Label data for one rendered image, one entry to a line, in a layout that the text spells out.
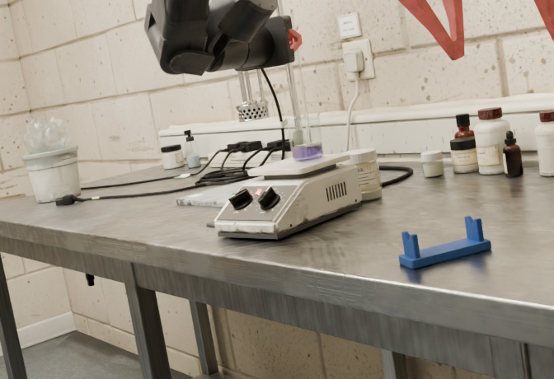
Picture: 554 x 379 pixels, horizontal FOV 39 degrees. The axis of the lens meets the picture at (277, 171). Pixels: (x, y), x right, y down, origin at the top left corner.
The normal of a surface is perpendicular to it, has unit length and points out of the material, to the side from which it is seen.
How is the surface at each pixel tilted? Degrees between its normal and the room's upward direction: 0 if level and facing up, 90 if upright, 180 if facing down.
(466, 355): 90
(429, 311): 90
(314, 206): 90
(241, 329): 90
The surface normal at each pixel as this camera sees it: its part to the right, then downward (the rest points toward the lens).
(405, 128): -0.78, 0.21
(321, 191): 0.72, -0.03
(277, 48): -0.60, 0.20
